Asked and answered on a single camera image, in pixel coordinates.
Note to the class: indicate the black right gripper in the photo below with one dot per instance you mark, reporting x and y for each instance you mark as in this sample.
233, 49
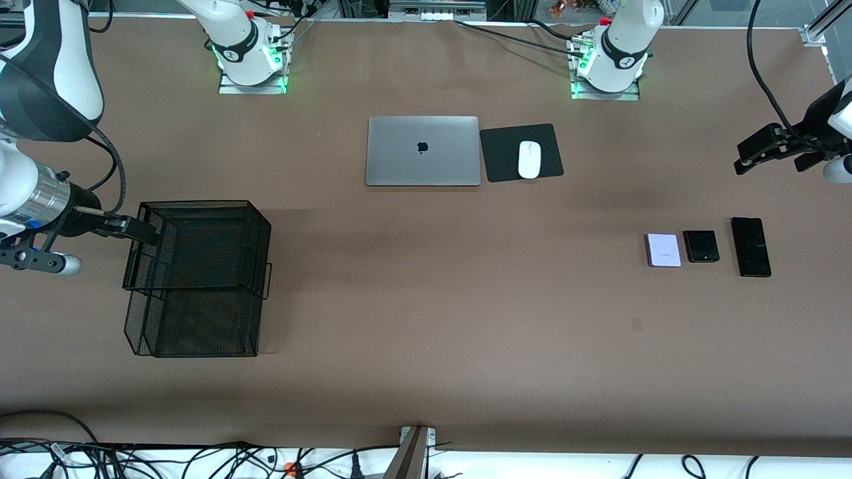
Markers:
81, 205

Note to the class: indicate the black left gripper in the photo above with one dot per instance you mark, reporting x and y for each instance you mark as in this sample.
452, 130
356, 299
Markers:
813, 124

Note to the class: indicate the black slab smartphone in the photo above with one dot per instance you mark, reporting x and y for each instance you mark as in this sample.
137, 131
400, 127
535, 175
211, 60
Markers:
751, 247

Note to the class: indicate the black flip phone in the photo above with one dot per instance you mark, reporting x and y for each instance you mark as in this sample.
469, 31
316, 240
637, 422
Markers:
701, 246

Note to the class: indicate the white flip phone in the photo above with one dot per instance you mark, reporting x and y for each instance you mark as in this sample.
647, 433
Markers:
663, 250

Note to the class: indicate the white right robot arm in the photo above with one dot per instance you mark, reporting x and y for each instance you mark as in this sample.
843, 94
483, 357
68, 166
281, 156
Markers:
80, 66

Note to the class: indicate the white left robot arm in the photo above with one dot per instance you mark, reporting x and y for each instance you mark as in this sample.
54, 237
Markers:
612, 76

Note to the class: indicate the aluminium corner profile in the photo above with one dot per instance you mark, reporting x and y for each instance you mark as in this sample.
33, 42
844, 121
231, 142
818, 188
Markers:
815, 32

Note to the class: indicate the black mesh two-tier tray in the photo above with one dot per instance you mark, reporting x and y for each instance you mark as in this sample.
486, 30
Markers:
200, 319

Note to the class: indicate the white computer mouse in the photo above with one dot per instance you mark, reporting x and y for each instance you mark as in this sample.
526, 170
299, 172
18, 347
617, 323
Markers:
529, 159

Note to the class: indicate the black mouse pad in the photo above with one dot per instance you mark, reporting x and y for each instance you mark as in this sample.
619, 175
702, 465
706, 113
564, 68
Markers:
499, 156

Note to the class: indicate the silver closed laptop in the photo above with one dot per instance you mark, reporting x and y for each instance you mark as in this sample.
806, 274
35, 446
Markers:
423, 166

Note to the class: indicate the black power plug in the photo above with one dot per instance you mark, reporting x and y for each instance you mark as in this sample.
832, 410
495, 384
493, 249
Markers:
356, 466

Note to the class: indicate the white power strip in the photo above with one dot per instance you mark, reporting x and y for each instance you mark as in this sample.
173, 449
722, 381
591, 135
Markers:
436, 13

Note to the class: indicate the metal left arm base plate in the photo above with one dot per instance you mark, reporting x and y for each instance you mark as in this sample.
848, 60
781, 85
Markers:
629, 97

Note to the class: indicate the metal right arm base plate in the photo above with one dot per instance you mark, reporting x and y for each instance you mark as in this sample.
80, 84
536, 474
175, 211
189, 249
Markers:
229, 89

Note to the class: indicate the aluminium frame post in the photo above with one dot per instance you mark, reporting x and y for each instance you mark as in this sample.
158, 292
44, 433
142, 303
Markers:
413, 459

